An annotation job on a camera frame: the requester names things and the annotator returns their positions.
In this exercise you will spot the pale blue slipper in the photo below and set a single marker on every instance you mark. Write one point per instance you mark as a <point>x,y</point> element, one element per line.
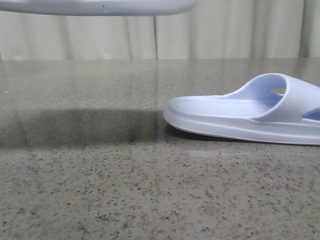
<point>271,107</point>
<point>99,7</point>

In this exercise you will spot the pale green curtain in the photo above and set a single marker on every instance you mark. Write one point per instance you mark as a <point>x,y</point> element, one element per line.
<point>214,29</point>

